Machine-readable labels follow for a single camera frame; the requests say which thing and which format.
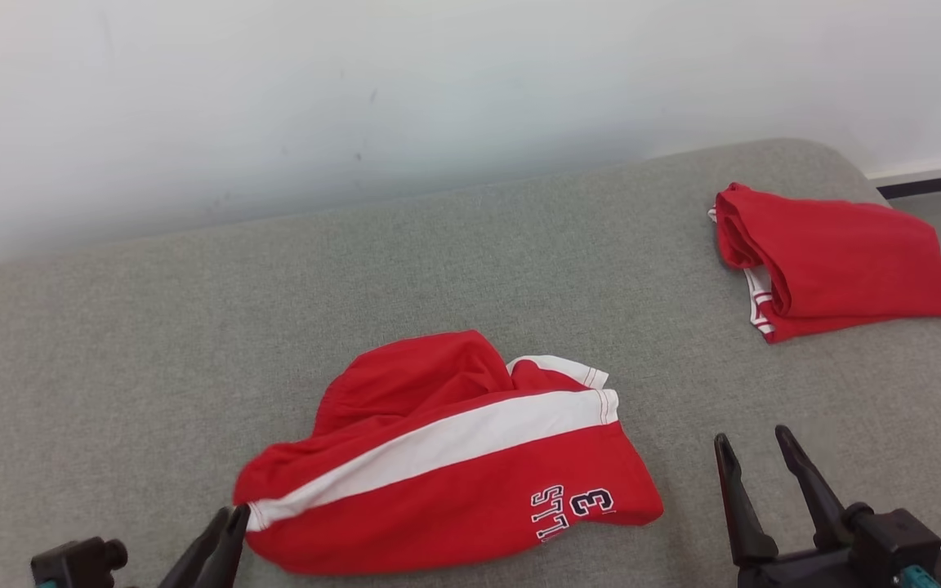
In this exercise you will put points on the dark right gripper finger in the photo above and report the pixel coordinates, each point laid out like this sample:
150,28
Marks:
818,506
744,514

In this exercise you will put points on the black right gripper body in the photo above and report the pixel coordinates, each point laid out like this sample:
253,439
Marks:
797,574

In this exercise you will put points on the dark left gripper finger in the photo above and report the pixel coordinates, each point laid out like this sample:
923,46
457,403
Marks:
232,555
197,555

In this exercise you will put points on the red shorts white stripe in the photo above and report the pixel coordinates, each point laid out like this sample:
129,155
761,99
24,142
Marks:
438,506

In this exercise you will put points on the red jersey white sleeves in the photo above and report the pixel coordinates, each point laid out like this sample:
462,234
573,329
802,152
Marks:
846,253

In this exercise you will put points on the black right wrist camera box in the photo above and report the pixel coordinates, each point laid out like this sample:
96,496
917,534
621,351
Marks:
895,539

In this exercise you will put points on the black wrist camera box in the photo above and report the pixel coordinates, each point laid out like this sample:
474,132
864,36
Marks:
78,563
895,539

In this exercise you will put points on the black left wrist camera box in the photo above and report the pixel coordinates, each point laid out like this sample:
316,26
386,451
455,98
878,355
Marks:
78,563

